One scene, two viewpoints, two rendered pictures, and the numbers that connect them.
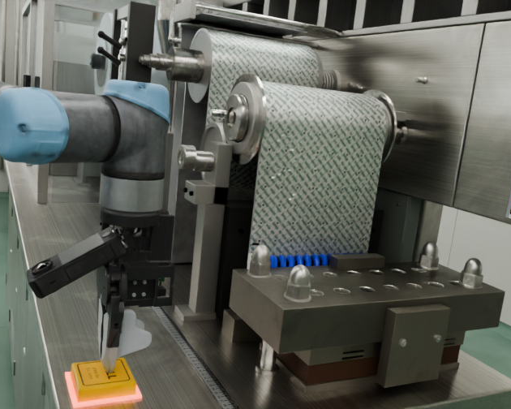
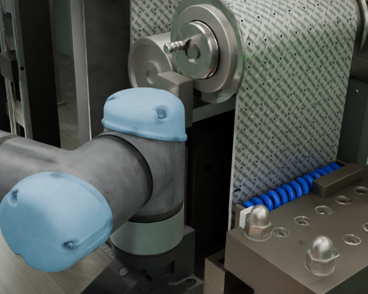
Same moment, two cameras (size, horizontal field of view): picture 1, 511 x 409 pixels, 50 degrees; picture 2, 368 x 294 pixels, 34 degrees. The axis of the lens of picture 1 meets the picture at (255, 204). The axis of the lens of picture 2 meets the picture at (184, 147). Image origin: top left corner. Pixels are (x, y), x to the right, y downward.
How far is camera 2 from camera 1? 35 cm
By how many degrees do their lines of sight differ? 21
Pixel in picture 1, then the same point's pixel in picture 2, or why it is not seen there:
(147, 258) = (170, 280)
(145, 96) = (169, 126)
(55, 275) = not seen: outside the picture
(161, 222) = (183, 242)
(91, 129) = (129, 201)
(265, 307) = (288, 286)
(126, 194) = (154, 237)
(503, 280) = not seen: hidden behind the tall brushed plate
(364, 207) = (334, 114)
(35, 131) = (83, 242)
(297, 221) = (274, 152)
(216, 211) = not seen: hidden behind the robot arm
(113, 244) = (140, 286)
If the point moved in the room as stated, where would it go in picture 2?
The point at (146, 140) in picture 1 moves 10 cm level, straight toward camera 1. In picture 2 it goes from (173, 175) to (224, 234)
